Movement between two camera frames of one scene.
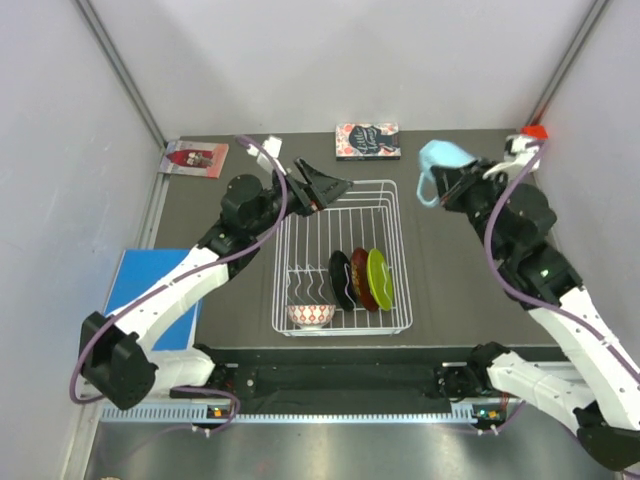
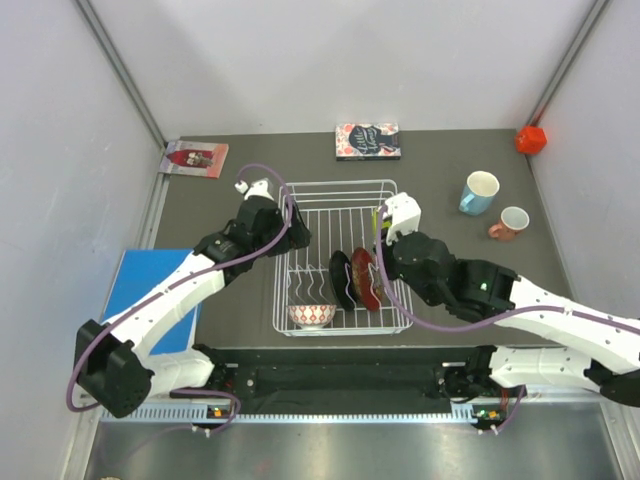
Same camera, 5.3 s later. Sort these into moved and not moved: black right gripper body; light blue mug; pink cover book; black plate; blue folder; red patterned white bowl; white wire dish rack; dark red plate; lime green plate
Moved: lime green plate; black right gripper body; light blue mug
Not moved: pink cover book; dark red plate; red patterned white bowl; blue folder; black plate; white wire dish rack
